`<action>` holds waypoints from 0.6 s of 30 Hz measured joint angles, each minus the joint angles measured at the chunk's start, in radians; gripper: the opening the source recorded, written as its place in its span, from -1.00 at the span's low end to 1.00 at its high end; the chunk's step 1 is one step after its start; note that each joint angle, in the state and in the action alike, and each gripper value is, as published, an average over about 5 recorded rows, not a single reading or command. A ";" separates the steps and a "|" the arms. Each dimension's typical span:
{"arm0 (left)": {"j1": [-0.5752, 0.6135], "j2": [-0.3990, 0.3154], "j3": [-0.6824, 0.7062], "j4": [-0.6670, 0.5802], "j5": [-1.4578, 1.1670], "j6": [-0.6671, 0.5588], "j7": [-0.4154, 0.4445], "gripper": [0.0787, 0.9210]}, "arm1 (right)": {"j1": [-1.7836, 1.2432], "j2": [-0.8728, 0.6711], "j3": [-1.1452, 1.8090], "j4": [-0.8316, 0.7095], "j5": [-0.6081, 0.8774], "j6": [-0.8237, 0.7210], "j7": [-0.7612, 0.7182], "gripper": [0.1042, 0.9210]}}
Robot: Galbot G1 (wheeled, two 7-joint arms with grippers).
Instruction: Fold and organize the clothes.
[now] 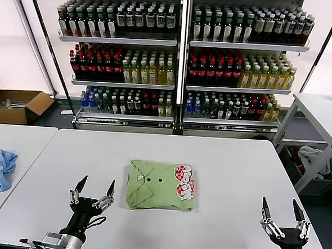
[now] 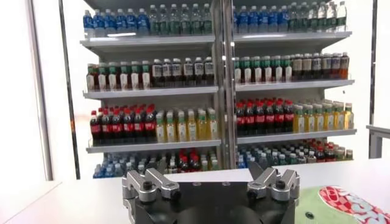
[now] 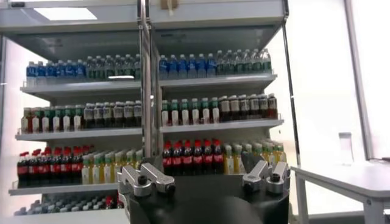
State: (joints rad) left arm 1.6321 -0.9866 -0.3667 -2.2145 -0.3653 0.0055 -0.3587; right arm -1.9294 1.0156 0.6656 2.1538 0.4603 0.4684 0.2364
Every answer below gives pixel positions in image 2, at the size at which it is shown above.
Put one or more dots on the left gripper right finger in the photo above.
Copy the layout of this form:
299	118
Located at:
268	182

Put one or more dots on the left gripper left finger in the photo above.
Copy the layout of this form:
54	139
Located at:
143	185

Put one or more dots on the green t-shirt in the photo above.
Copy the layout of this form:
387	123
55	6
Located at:
307	202

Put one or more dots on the red cap cola bottle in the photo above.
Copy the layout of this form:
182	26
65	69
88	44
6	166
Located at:
260	119
195	163
139	126
289	117
269	118
106	128
330	154
150	125
184	164
128	127
279	118
250	119
95	129
117	128
320	155
240	120

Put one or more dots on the grey drinks display rack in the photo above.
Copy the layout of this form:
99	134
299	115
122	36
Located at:
152	92
292	86

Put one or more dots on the white side table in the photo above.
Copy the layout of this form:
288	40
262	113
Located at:
376	137

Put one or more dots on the dark bottle tan label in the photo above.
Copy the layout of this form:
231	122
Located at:
297	64
307	64

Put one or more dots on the black slanted frame pole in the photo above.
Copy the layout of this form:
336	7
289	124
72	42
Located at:
373	61
69	91

